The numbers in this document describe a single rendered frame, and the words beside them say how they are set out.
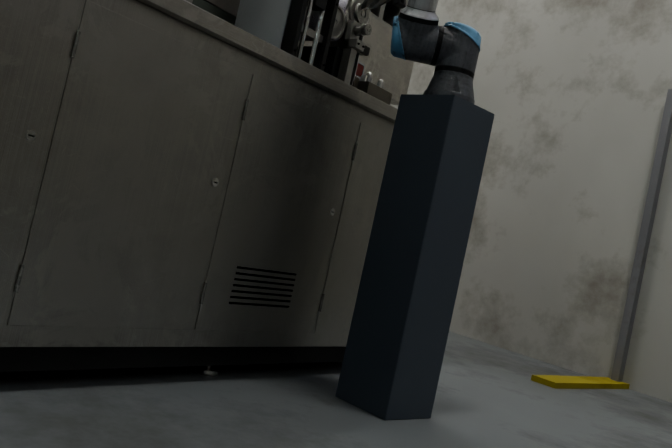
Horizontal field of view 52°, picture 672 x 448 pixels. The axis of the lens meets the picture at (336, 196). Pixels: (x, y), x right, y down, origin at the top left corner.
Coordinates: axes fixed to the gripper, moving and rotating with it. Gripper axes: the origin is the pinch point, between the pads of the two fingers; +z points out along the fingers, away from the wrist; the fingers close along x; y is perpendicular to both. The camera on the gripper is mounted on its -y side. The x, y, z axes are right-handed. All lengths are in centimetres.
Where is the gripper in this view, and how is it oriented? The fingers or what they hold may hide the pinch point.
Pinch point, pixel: (366, 8)
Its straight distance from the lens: 257.4
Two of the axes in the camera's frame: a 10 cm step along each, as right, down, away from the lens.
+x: -5.9, -1.7, -7.9
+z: -7.3, 5.2, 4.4
